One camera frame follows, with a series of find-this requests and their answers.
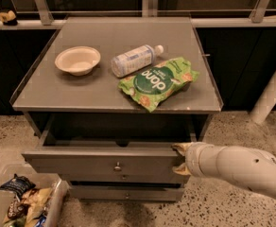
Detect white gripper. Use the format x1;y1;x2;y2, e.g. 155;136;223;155
171;142;220;177

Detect grey top drawer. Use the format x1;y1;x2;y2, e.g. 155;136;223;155
23;113;194;175

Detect grey drawer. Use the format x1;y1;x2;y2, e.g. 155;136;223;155
60;172;189;184
23;113;194;175
70;185;184;201

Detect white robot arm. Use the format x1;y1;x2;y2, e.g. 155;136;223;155
172;142;276;200

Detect grey bottom drawer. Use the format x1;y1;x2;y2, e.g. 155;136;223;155
70;185;184;201

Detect grey drawer cabinet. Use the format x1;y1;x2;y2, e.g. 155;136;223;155
11;17;222;189

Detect grey middle drawer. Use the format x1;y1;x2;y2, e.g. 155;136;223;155
60;172;189;184

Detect green snack bag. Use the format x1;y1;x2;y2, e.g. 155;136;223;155
118;57;199;113

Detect clear plastic water bottle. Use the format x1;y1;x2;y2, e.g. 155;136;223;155
111;44;164;78

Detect white diagonal pole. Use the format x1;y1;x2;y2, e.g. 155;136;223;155
250;71;276;124

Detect white paper bowl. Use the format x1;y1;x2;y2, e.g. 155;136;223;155
55;46;101;76

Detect yellow chip bag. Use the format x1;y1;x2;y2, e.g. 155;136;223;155
21;188;52;227

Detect dark blue snack bag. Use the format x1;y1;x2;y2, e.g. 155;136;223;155
0;174;36;201

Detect brown snack bag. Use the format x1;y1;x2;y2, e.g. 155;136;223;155
3;198;27;222

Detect clear plastic storage bin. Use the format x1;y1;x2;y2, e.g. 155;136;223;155
0;164;68;227

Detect small yellow black object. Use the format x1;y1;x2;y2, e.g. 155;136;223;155
0;10;18;26

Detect metal railing frame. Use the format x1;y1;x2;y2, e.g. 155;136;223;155
0;0;276;29

